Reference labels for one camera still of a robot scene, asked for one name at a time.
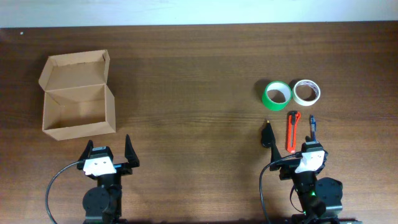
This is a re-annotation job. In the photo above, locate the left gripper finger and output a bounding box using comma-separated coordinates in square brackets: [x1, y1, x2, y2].
[81, 140, 93, 161]
[124, 134, 139, 164]

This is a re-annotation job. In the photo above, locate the black glue bottle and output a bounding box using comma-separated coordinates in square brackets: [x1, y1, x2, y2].
[261, 120, 275, 148]

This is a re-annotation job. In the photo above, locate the orange utility knife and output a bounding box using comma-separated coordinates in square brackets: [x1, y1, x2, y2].
[286, 111, 301, 153]

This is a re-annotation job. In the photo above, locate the white tape roll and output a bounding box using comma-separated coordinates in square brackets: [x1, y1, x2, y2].
[292, 80, 321, 106]

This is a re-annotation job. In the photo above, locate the brown cardboard box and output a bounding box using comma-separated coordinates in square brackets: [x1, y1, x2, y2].
[39, 50, 116, 141]

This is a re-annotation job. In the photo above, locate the green tape roll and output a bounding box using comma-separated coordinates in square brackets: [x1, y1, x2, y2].
[262, 81, 292, 111]

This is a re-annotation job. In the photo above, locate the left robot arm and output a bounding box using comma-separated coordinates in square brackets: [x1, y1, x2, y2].
[77, 135, 140, 223]

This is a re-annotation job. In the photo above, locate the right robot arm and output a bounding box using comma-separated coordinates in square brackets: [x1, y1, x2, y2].
[270, 140, 343, 224]

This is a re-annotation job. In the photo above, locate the blue ballpoint pen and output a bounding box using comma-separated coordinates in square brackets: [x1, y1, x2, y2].
[310, 114, 317, 141]

